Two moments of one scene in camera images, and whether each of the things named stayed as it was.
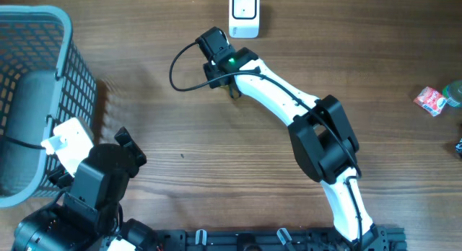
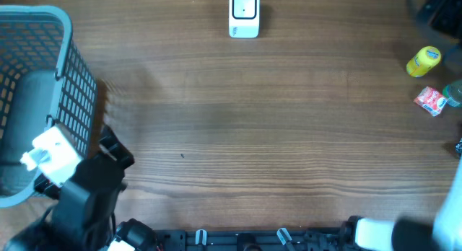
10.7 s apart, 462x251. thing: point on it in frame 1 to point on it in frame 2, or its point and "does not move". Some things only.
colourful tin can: x=452 y=93 does not move
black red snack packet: x=458 y=147 does not move
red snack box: x=431 y=100 does not move
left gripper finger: x=123 y=138 to x=109 y=143
